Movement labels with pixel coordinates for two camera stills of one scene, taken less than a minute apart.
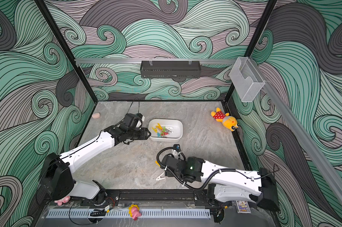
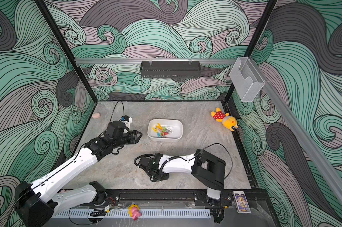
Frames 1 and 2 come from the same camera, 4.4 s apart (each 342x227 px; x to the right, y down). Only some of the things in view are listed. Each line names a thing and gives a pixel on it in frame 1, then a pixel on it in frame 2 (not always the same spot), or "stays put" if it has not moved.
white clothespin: (168, 129) stays put
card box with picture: (242, 206) stays put
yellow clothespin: (159, 126) stays put
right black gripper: (168, 174) -> (153, 179)
